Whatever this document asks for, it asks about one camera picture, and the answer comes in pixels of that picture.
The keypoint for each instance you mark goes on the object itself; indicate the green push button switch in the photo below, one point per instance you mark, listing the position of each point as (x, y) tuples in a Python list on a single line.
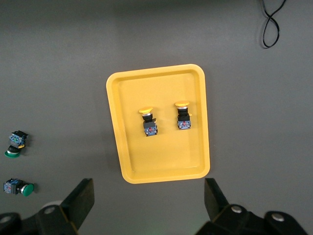
[(14, 187), (17, 140)]

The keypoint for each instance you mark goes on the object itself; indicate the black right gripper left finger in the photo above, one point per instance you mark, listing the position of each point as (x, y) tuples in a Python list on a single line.
[(79, 203)]

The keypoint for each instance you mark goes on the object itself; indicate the yellow push button switch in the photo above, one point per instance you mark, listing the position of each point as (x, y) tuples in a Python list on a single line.
[(184, 121), (149, 127)]

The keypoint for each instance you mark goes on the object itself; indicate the yellow plastic tray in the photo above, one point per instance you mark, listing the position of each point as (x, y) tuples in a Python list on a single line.
[(166, 156)]

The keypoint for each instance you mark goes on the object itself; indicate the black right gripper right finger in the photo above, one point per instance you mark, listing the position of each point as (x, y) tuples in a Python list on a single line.
[(215, 200)]

